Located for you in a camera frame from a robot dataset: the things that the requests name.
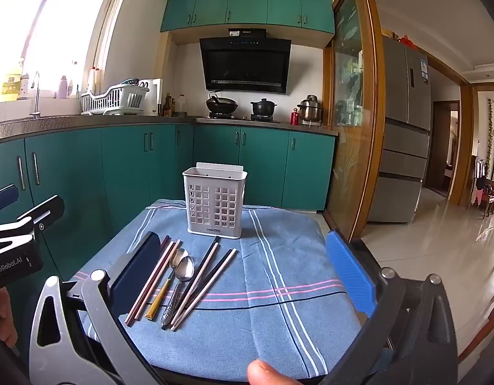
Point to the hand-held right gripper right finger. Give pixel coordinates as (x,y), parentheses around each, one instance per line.
(347,272)

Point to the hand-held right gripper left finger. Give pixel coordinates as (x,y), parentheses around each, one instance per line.
(136,272)

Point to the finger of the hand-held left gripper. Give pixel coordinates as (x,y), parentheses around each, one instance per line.
(46,210)
(4,198)

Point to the brown chopstick pair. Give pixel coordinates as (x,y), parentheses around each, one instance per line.
(150,284)

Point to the white plastic utensil holder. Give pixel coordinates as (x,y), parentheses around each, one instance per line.
(214,178)

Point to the person's left hand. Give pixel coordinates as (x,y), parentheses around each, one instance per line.
(2,317)

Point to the person's right hand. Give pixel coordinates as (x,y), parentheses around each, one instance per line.
(271,375)

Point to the blue striped cloth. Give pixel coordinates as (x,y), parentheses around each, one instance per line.
(271,272)

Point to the grey kitchen countertop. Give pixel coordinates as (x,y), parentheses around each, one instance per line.
(70,122)

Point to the chrome faucet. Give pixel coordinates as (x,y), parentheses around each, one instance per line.
(36,104)

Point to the white bottle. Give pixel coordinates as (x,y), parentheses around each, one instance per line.
(23,88)

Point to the yellow bottle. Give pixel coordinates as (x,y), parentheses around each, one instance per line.
(12,84)

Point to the purple bottle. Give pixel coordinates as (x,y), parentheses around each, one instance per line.
(61,88)

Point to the white dish rack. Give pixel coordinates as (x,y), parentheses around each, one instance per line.
(110,100)

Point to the plain wooden chair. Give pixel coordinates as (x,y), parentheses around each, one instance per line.
(483,337)

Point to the grey refrigerator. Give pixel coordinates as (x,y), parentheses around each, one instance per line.
(403,128)

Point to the hanging clothes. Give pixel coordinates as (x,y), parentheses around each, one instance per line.
(480,192)

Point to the white countertop appliance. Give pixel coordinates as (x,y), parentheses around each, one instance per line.
(154,96)

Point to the dark sauce bottle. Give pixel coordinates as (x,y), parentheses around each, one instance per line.
(167,108)

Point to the carved wooden chair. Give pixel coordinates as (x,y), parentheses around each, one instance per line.
(491,200)

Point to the red thermos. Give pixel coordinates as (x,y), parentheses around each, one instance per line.
(294,118)

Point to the stainless steel pot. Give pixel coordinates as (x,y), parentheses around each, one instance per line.
(310,110)

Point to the clear oil bottle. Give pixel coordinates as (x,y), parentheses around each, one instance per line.
(182,106)

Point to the window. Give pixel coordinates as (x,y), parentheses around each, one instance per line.
(50,28)

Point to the black clay pot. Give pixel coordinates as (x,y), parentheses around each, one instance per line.
(263,109)

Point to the wood-framed glass sliding door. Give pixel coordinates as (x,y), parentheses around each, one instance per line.
(347,88)

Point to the gas stove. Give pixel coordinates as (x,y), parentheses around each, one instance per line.
(239,118)

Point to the black wok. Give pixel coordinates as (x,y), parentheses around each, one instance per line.
(222,105)

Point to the green vine garland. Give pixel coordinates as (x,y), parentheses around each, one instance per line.
(490,136)

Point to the black range hood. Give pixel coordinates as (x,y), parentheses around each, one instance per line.
(247,64)

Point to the red ornament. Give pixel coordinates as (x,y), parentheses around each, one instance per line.
(407,42)

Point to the teal upper cabinets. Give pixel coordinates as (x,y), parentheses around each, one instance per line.
(247,4)

